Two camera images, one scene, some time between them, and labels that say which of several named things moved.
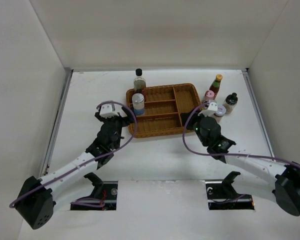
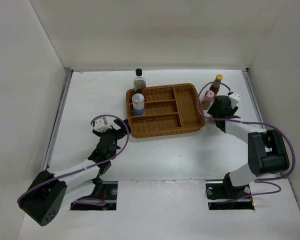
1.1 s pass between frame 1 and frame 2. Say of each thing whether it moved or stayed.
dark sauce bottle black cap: stayed
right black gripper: moved
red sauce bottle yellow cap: stayed
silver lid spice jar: stayed
